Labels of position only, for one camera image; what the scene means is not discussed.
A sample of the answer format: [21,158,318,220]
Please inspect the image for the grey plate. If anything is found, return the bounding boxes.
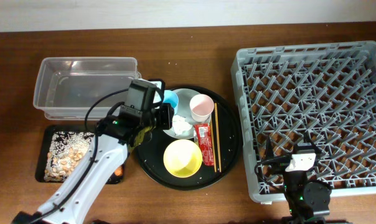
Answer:
[164,88,210,139]

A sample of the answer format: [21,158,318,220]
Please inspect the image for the orange carrot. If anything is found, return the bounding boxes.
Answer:
[114,166,123,177]

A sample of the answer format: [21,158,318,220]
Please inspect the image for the clear plastic bin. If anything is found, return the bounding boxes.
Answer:
[33,57,141,120]

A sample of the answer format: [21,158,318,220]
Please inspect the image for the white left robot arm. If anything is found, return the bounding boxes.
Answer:
[12,103,174,223]

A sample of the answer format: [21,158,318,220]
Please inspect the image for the yellow bowl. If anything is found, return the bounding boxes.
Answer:
[163,139,202,178]

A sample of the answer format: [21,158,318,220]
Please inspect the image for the pink plastic cup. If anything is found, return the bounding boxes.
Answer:
[189,94,214,122]

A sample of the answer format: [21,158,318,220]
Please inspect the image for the rice and food scraps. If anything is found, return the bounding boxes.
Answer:
[44,131,94,182]

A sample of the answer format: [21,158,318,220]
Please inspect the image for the wooden chopstick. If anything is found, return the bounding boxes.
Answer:
[214,103,222,172]
[209,118,217,173]

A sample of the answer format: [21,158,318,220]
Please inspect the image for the round black tray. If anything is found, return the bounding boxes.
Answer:
[134,85,243,190]

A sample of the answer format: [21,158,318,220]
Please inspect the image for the blue plastic cup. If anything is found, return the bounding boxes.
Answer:
[163,90,179,114]

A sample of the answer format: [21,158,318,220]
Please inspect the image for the white tissue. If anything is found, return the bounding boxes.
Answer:
[172,115,192,136]

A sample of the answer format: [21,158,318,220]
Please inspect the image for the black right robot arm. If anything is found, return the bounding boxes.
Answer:
[265,133,332,223]

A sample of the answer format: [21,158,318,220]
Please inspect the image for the black rectangular tray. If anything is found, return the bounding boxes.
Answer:
[34,124,129,185]

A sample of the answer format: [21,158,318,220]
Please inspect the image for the red sauce packet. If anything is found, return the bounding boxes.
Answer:
[194,123,214,166]

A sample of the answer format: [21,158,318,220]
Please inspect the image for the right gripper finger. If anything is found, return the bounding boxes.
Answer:
[265,136,274,159]
[303,132,321,153]

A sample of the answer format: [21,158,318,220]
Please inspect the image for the grey dishwasher rack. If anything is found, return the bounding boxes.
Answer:
[231,40,376,203]

